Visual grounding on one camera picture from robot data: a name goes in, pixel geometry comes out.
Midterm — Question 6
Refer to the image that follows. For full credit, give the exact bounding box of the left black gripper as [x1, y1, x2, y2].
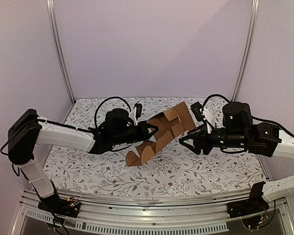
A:
[111, 120, 158, 146]

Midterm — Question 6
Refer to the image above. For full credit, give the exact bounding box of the brown cardboard box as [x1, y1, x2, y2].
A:
[125, 101, 195, 166]

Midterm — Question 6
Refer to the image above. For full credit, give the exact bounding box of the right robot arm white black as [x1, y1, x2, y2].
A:
[179, 102, 294, 160]

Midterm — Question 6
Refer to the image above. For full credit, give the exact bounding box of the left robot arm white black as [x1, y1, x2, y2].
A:
[0, 109, 159, 212]

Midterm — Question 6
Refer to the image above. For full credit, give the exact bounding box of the floral patterned table mat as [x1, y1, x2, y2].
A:
[44, 97, 267, 197]

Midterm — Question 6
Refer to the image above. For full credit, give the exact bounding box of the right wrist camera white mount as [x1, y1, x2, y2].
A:
[191, 102, 216, 134]

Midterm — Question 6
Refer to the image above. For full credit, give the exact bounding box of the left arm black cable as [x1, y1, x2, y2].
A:
[93, 96, 133, 128]

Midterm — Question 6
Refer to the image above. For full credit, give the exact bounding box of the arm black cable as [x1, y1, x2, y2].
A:
[93, 96, 133, 128]
[202, 94, 294, 142]

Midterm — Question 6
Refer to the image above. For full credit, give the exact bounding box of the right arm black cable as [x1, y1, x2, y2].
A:
[202, 94, 294, 142]

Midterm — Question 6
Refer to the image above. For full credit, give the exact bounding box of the front aluminium rail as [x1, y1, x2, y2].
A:
[11, 189, 294, 235]

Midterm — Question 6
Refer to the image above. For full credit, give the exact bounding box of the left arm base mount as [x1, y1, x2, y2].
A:
[38, 195, 81, 218]

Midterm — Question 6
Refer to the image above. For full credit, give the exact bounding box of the right aluminium frame post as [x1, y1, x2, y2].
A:
[231, 0, 260, 101]

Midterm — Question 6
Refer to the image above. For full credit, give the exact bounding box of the aluminium frame post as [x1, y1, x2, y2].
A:
[231, 0, 260, 101]
[46, 0, 76, 104]

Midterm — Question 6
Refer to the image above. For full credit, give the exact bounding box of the left aluminium frame post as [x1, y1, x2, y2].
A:
[46, 0, 76, 104]

